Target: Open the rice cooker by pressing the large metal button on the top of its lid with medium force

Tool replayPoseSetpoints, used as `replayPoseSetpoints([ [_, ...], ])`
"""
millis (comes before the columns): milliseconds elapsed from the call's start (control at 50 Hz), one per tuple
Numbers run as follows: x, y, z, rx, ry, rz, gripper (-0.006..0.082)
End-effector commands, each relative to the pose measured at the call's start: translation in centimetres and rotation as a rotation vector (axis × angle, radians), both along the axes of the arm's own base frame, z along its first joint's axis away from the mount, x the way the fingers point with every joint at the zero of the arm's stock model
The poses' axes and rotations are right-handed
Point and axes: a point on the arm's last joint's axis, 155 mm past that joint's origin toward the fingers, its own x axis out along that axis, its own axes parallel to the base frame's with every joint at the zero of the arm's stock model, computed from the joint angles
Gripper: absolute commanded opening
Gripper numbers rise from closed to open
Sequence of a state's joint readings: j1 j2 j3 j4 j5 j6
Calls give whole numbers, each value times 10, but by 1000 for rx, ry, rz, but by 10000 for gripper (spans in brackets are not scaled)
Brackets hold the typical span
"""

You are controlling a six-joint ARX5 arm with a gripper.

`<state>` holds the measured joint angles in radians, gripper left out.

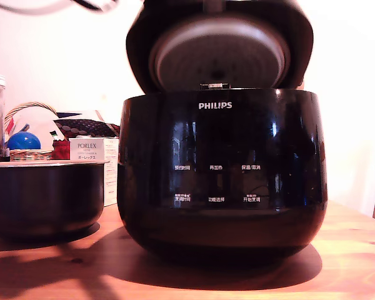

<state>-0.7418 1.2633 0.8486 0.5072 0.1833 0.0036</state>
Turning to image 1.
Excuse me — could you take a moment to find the patterned red gift bag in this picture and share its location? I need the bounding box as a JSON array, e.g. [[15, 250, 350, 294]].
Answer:
[[53, 109, 121, 139]]

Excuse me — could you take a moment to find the white Porlex box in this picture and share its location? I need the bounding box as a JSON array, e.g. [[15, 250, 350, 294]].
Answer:
[[69, 137, 107, 164]]

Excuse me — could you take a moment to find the black rice cooker lid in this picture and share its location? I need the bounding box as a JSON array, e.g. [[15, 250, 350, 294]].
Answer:
[[124, 0, 314, 95]]

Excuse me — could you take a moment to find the black cable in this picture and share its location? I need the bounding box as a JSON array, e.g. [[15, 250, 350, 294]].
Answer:
[[72, 0, 120, 12], [0, 0, 73, 15]]

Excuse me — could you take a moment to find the white printed carton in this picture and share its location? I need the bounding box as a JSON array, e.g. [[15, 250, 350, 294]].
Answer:
[[104, 137, 120, 208]]

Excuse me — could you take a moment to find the wicker basket with handle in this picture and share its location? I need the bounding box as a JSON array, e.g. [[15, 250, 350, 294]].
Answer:
[[3, 101, 62, 163]]

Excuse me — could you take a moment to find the black Philips rice cooker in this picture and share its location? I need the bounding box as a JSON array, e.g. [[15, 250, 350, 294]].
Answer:
[[117, 87, 329, 267]]

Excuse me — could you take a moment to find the white paper packet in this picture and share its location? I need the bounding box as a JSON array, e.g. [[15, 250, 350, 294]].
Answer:
[[6, 107, 64, 148]]

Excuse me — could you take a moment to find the rice cooker inner pot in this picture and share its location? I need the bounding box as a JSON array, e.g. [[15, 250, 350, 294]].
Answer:
[[0, 159, 112, 243]]

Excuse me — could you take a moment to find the blue ball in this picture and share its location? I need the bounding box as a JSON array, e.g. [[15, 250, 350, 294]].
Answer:
[[6, 131, 43, 151]]

